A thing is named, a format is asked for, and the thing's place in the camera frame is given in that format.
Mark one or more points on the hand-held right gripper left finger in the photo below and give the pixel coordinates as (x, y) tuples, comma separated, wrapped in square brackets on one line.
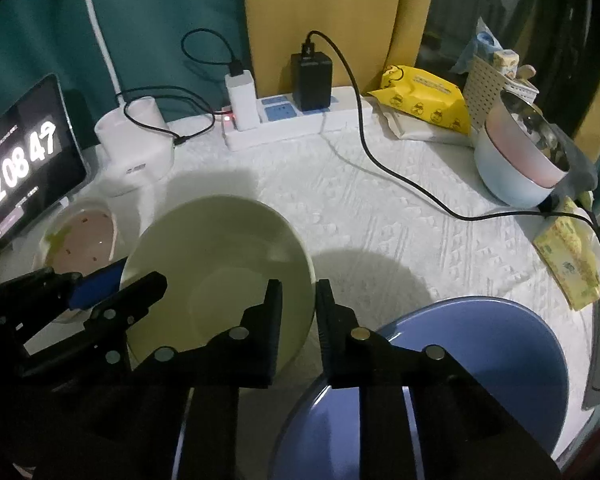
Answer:
[(274, 340)]

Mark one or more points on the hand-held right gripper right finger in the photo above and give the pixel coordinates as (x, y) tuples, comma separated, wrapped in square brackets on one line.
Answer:
[(325, 340)]

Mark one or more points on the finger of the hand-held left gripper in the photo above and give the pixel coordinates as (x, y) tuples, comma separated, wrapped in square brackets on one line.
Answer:
[(97, 285), (140, 290)]

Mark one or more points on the small pink patterned dish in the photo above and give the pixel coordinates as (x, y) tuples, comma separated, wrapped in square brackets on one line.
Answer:
[(85, 240)]

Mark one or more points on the pale green bowl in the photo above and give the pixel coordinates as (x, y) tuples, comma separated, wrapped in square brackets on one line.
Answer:
[(220, 260)]

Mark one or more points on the large periwinkle blue bowl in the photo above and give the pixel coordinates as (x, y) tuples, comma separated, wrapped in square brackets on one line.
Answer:
[(455, 385)]

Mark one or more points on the white desk lamp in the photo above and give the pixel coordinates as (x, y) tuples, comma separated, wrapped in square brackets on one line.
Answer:
[(135, 160)]

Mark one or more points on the tablet showing clock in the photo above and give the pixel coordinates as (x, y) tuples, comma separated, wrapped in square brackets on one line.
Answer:
[(25, 160)]

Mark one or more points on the white power strip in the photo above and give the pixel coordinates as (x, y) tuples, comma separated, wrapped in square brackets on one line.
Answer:
[(280, 132)]

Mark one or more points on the white wipes pack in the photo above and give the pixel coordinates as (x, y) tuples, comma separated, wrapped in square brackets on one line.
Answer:
[(420, 132)]

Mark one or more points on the yellow tissue box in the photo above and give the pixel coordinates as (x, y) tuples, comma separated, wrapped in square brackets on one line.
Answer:
[(570, 260)]

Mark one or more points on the black charger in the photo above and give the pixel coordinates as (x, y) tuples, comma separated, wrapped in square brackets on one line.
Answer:
[(310, 82)]

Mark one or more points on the yellow wet wipes pack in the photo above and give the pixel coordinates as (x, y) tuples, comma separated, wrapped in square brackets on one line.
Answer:
[(425, 100)]

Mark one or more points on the pink steel-lined bowl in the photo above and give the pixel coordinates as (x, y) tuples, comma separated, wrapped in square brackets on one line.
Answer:
[(520, 150)]

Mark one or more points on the black smartphone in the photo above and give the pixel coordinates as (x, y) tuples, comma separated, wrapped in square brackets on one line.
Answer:
[(599, 350)]

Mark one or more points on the white perforated basket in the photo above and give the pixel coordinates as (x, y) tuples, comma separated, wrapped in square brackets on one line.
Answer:
[(485, 90)]

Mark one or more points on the grey cloth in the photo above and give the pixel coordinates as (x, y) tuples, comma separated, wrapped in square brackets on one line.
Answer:
[(582, 165)]

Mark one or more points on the light blue snack packet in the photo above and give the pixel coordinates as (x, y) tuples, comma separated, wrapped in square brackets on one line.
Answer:
[(482, 42)]

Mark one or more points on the yellow curtain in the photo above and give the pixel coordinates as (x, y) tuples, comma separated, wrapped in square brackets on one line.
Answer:
[(330, 0)]

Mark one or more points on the dark glass window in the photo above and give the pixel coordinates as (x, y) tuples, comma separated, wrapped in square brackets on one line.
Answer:
[(530, 10)]

